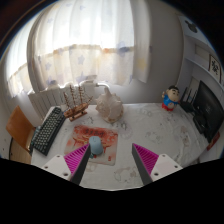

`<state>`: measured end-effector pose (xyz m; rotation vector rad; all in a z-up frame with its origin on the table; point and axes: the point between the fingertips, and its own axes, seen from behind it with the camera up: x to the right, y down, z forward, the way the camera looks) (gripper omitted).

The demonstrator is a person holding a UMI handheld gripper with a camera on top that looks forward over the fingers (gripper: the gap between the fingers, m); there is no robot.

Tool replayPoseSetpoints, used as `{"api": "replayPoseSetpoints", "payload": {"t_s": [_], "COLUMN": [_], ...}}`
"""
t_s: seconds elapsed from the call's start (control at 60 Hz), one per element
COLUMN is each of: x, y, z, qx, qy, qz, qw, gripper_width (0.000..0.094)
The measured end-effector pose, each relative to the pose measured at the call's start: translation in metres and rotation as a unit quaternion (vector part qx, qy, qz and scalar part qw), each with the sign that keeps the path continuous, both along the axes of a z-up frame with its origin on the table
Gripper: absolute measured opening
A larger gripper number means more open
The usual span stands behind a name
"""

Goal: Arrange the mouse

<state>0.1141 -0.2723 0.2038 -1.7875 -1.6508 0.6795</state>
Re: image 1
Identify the sheer star-print curtain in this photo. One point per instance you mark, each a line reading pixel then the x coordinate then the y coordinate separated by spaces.
pixel 90 40

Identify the light blue computer mouse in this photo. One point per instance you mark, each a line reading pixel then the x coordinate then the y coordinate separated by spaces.
pixel 96 145

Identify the wooden model sailing ship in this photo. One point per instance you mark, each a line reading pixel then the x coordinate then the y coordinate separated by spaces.
pixel 76 111

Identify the white printed tablecloth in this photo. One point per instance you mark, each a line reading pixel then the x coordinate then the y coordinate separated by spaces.
pixel 156 130

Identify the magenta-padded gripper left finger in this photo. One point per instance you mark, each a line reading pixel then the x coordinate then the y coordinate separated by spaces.
pixel 76 157

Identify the white wall shelf unit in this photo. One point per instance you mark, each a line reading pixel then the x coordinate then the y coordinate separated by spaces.
pixel 200 63

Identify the white radiator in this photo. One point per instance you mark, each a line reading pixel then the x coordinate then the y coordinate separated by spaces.
pixel 46 98

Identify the black computer keyboard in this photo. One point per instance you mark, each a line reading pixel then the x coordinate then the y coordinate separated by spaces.
pixel 48 131

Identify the orange wooden chair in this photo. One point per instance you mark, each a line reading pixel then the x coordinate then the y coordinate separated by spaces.
pixel 18 128

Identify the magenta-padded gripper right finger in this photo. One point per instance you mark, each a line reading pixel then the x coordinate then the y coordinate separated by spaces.
pixel 146 158

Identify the large white conch shell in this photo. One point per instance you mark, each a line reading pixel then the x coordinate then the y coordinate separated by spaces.
pixel 110 106

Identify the red orange printed mouse pad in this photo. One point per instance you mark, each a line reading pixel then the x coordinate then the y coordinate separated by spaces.
pixel 106 136

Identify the cartoon boy clock figurine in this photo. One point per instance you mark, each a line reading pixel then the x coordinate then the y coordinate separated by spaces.
pixel 170 98

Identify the black computer monitor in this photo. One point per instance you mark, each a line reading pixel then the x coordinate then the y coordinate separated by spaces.
pixel 210 110

